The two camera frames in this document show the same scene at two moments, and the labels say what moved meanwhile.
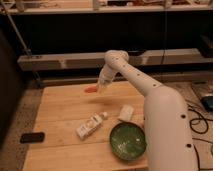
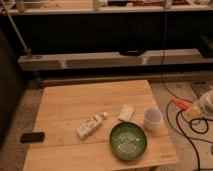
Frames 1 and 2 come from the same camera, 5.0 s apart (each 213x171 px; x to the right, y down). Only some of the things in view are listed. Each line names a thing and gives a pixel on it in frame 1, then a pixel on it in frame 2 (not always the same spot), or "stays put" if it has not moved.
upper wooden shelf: x=15 y=7 stays put
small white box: x=126 y=112 stays put
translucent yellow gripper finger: x=100 y=87 → x=194 y=111
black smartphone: x=32 y=137 stays put
